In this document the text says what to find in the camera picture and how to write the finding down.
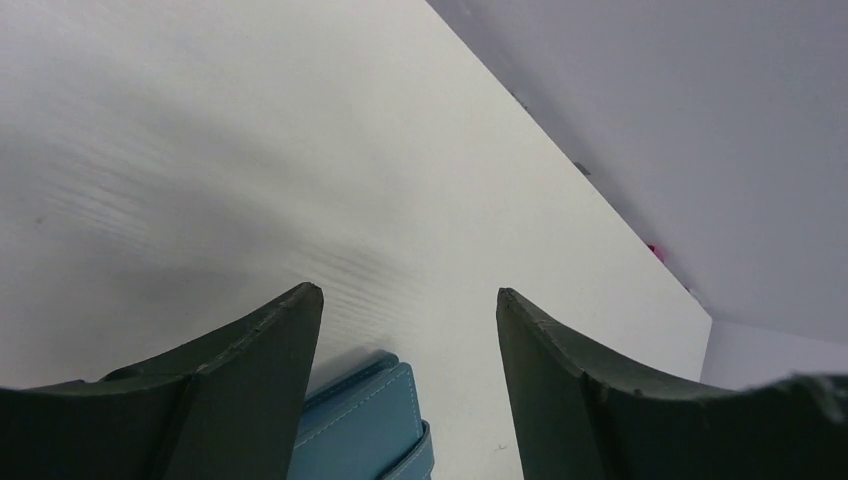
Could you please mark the blue leather card holder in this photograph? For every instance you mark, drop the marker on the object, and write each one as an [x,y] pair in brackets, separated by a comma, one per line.
[365,424]

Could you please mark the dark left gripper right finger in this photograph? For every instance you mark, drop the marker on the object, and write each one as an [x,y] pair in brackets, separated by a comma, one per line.
[584,411]

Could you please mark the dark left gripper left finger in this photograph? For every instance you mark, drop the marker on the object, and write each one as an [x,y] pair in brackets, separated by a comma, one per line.
[223,406]

